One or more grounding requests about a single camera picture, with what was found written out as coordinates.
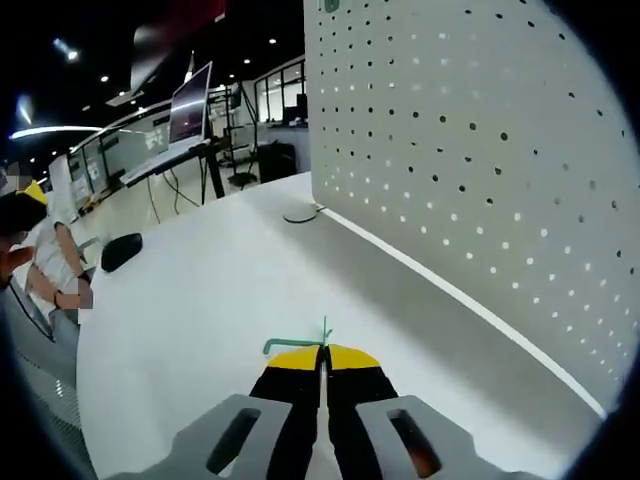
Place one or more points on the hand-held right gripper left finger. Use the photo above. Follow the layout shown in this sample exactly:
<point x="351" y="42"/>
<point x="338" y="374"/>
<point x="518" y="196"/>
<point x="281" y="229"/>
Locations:
<point x="285" y="387"/>

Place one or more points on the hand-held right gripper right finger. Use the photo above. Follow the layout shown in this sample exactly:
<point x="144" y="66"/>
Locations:
<point x="365" y="387"/>

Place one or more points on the green hook assembly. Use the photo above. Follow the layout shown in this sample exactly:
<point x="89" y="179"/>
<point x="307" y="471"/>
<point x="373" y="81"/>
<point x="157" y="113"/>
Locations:
<point x="290" y="341"/>
<point x="331" y="5"/>

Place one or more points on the white perforated mounting plate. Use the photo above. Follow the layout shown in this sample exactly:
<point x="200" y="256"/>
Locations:
<point x="450" y="150"/>

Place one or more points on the person's left hand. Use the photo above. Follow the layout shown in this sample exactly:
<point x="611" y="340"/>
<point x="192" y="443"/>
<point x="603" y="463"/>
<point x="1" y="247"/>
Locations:
<point x="12" y="260"/>

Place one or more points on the long ceiling light strip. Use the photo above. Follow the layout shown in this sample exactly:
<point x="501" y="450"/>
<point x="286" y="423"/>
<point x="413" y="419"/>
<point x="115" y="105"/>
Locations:
<point x="50" y="131"/>

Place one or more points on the black oval object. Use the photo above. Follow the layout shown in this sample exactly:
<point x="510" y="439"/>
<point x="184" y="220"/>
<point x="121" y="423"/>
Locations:
<point x="122" y="252"/>

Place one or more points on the round ceiling spotlights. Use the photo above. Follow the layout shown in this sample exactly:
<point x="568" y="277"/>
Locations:
<point x="104" y="78"/>

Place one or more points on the grey mesh office chair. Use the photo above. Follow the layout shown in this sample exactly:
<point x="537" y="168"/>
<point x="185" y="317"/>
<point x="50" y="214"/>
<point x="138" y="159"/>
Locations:
<point x="35" y="390"/>

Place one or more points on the computer monitor on tripod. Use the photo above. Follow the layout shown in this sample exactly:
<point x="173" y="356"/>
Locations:
<point x="187" y="110"/>

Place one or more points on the black laptop tripod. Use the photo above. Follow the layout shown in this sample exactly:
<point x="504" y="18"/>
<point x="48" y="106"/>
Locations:
<point x="216" y="175"/>

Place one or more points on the glass office partition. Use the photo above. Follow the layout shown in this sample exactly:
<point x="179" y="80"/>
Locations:
<point x="275" y="95"/>

